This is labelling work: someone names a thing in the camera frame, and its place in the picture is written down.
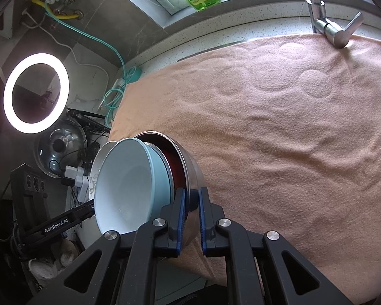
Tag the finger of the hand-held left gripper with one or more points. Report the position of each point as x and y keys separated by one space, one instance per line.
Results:
x=57 y=224

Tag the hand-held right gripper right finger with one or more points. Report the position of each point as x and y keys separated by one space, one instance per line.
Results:
x=203 y=219

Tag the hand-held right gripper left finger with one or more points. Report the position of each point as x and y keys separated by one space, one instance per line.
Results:
x=180 y=219

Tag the large steel bowl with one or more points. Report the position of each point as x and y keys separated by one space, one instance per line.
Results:
x=192 y=178

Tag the small red steel bowl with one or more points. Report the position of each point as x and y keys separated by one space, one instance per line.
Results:
x=176 y=174

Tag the light blue bowl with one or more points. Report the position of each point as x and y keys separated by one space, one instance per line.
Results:
x=127 y=190

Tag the white grey leaf plate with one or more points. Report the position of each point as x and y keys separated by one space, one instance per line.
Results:
x=98 y=165

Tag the person's left hand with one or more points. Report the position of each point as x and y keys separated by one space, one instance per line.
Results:
x=50 y=267

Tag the white plug adapter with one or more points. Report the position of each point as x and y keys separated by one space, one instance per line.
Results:
x=71 y=173

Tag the black tripod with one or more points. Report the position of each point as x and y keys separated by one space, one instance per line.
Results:
x=89 y=114

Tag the peach cloth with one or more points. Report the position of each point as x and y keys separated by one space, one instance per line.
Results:
x=273 y=133

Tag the yellow pipe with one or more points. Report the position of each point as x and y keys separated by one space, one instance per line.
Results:
x=65 y=16

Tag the chrome faucet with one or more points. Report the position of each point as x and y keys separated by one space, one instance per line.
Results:
x=317 y=12

